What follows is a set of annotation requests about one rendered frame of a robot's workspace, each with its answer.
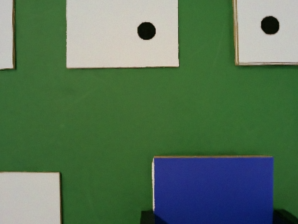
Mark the green flat mat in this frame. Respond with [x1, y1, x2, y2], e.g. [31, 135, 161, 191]
[0, 0, 298, 224]

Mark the blue square tile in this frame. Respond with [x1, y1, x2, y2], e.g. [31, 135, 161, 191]
[154, 156, 273, 224]

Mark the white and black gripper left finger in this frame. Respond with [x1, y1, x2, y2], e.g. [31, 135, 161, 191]
[140, 211, 155, 224]

